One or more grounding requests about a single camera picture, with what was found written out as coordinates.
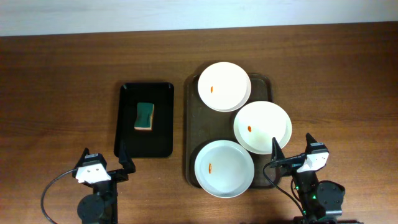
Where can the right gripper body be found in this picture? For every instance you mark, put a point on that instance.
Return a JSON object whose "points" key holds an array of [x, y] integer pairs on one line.
{"points": [[292, 168]]}

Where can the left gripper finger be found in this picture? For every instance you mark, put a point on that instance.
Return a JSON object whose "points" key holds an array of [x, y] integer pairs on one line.
{"points": [[125, 159], [84, 153]]}

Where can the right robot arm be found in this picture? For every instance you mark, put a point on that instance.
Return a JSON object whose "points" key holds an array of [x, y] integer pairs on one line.
{"points": [[318, 201]]}

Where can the green and yellow sponge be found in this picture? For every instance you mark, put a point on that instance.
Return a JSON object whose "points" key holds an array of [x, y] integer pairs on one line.
{"points": [[144, 118]]}

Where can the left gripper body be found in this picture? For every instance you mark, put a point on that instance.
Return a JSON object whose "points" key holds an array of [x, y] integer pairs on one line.
{"points": [[115, 175]]}

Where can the white plate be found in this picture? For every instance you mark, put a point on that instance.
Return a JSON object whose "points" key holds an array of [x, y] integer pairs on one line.
{"points": [[224, 86], [257, 123]]}

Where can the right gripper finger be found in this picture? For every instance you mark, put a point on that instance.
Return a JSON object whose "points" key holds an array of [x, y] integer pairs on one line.
{"points": [[310, 139], [277, 153]]}

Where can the brown serving tray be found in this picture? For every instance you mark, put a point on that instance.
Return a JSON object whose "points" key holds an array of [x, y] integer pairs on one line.
{"points": [[204, 125]]}

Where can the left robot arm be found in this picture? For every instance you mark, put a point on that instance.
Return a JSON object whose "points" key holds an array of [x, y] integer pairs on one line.
{"points": [[102, 205]]}

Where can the black rectangular tray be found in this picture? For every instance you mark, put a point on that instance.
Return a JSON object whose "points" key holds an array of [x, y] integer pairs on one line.
{"points": [[156, 142]]}

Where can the white plate top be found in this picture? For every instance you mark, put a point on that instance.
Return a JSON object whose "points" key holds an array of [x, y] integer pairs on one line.
{"points": [[224, 86]]}

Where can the pale blue plate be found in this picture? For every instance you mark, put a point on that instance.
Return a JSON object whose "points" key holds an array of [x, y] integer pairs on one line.
{"points": [[224, 169]]}

